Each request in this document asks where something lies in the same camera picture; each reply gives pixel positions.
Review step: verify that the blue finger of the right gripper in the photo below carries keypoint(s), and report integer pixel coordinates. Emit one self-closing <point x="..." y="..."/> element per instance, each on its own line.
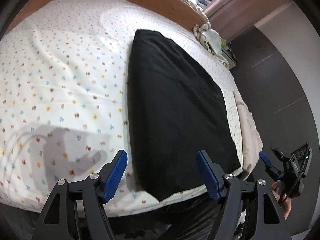
<point x="265" y="159"/>

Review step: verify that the white floral bed sheet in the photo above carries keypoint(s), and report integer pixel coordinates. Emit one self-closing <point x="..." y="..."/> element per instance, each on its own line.
<point x="63" y="92"/>

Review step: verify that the crumpled white patterned cloth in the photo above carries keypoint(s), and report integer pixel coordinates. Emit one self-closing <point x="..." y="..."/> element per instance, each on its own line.
<point x="211" y="41"/>

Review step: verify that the small green white box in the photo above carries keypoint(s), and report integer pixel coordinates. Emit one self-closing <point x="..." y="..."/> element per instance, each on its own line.
<point x="228" y="54"/>

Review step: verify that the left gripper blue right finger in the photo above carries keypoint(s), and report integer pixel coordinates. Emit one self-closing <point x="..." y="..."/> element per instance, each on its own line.
<point x="211" y="174"/>

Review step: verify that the beige cloth at bed edge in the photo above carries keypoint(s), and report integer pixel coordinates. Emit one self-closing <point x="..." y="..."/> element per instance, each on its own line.
<point x="252" y="144"/>

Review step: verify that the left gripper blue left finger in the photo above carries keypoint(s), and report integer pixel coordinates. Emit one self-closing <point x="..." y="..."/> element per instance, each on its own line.
<point x="111" y="175"/>

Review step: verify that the black jacket with yellow patch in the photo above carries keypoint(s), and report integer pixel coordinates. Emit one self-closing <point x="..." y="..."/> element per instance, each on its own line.
<point x="176" y="110"/>

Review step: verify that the pink curtain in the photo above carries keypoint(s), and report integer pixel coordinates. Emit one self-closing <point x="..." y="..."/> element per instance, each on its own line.
<point x="230" y="18"/>

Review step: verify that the person's right hand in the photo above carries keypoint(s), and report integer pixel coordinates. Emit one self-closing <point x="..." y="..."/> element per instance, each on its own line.
<point x="286" y="205"/>

